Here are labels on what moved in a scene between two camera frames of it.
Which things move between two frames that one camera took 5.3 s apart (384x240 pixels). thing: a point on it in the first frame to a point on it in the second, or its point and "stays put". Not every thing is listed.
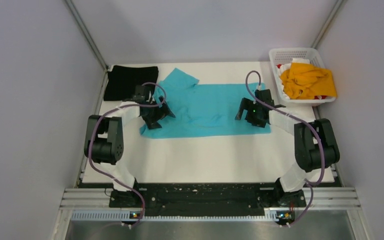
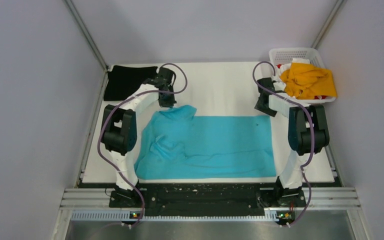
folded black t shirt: [121, 81] stays put
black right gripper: [248, 104] to [270, 112]
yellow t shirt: [303, 81] stays put
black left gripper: [162, 112] to [169, 103]
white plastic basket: [278, 56] stays put
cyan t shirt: [203, 110] to [173, 143]
